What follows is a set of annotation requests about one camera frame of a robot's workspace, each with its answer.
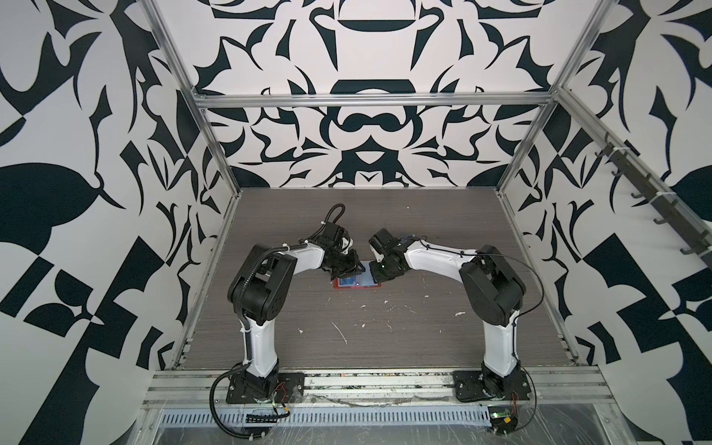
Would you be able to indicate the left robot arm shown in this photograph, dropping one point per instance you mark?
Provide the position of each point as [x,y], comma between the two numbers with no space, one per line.
[259,291]

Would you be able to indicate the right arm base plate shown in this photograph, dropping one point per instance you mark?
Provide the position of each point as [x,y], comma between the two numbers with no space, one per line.
[486,385]

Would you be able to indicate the small circuit board left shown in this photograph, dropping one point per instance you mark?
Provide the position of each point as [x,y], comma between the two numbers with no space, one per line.
[266,418]

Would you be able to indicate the small circuit board right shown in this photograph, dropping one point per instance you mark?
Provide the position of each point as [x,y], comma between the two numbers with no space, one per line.
[503,420]

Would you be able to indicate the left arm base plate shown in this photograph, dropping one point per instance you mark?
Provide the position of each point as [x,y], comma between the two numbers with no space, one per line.
[282,387]

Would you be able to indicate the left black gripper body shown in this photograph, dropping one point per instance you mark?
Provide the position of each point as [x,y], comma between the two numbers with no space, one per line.
[345,264]

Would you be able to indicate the wall hook rack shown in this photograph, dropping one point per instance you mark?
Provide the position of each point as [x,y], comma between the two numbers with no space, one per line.
[651,189]

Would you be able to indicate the small circuit board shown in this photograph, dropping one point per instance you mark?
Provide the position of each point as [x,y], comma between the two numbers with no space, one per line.
[503,420]
[266,418]

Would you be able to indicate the red leather card holder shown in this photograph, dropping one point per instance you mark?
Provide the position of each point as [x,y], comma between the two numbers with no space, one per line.
[363,280]

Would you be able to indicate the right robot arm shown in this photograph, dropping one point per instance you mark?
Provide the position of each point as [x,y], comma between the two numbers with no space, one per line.
[494,289]

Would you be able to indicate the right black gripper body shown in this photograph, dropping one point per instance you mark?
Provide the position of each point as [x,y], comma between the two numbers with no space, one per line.
[380,269]

